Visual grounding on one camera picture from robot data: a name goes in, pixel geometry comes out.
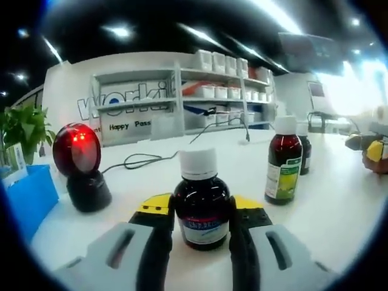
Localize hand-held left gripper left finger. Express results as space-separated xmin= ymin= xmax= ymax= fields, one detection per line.
xmin=54 ymin=192 xmax=176 ymax=291

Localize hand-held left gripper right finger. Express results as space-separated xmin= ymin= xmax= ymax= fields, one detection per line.
xmin=229 ymin=195 xmax=340 ymax=291

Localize small dark medicine bottle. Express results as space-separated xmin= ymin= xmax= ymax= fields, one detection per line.
xmin=295 ymin=124 xmax=312 ymax=176
xmin=173 ymin=147 xmax=232 ymax=251

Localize tall green-label medicine bottle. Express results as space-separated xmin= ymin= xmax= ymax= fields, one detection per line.
xmin=264 ymin=116 xmax=304 ymax=206

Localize assorted small medicine boxes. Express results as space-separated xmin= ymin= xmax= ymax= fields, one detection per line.
xmin=0 ymin=144 xmax=30 ymax=186

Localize person's right hand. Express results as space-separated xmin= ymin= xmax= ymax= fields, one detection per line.
xmin=362 ymin=154 xmax=388 ymax=176

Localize white framed screen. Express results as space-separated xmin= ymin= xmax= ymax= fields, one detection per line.
xmin=307 ymin=80 xmax=327 ymax=106

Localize white table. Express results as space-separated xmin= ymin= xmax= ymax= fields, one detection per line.
xmin=28 ymin=121 xmax=388 ymax=291

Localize hanging dark display screen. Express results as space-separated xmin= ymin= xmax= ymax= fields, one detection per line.
xmin=278 ymin=32 xmax=345 ymax=75

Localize black red-window barcode scanner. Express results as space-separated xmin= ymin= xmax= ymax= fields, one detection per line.
xmin=52 ymin=122 xmax=112 ymax=213

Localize blue plastic bin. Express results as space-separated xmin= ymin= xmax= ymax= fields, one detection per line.
xmin=0 ymin=165 xmax=60 ymax=243

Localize long curved ceiling light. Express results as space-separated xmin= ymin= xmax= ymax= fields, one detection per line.
xmin=227 ymin=0 xmax=304 ymax=36

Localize rows of white storage boxes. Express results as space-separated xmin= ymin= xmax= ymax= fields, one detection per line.
xmin=193 ymin=50 xmax=273 ymax=125

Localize green potted plant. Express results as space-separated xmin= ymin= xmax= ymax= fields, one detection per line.
xmin=1 ymin=102 xmax=57 ymax=166

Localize group of ceiling spotlights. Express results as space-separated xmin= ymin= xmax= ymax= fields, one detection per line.
xmin=0 ymin=18 xmax=364 ymax=98

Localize black scanner cable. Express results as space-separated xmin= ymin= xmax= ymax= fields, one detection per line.
xmin=101 ymin=116 xmax=251 ymax=176

